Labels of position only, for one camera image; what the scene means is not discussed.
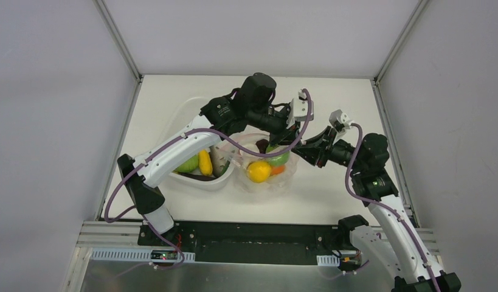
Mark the green lime toy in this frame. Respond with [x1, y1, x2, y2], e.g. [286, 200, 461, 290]
[265, 145, 290, 167]

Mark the dark purple plum toy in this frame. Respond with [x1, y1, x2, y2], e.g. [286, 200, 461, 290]
[255, 139, 269, 154]

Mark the orange toy fruit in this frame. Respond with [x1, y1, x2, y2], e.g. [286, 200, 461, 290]
[270, 165, 286, 176]

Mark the clear zip top bag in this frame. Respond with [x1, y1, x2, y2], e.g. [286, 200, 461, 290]
[221, 133, 299, 193]

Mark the yellow lemon toy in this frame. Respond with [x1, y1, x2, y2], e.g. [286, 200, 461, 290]
[246, 161, 271, 183]

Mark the white plastic basket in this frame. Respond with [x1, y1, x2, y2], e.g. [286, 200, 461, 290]
[158, 97, 234, 192]

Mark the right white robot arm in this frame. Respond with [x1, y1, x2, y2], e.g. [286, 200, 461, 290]
[292, 123, 462, 291]

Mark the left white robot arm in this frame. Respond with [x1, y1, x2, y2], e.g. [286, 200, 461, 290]
[112, 72, 313, 246]

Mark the grey fish toy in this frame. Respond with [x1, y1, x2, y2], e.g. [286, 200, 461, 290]
[209, 146, 230, 178]

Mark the yellow corn toy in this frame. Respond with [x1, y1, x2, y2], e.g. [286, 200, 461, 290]
[198, 150, 213, 176]

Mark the green round vegetable toy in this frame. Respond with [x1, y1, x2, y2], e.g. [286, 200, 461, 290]
[175, 155, 199, 173]

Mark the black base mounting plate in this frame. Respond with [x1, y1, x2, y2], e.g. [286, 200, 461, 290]
[137, 221, 363, 268]

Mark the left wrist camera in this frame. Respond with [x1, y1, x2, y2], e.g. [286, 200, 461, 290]
[286, 90, 314, 128]

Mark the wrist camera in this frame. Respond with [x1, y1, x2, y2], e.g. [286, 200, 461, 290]
[286, 90, 314, 128]
[329, 109, 353, 138]

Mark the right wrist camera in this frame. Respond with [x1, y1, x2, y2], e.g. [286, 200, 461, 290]
[329, 109, 353, 138]

